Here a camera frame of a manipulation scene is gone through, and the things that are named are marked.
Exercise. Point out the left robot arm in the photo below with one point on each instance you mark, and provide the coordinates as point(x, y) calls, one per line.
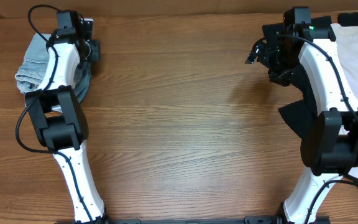
point(57, 117)

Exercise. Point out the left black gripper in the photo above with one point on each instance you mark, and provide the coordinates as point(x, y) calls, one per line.
point(94, 53)

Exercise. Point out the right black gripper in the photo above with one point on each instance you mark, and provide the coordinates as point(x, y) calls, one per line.
point(283, 76)

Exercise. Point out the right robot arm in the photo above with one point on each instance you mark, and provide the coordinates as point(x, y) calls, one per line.
point(302, 51)

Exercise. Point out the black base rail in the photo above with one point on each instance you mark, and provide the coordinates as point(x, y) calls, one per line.
point(191, 221)

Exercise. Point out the light blue denim shorts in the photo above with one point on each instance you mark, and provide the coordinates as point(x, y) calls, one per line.
point(32, 71)

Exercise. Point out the black t-shirt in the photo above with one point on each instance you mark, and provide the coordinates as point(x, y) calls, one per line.
point(302, 116)

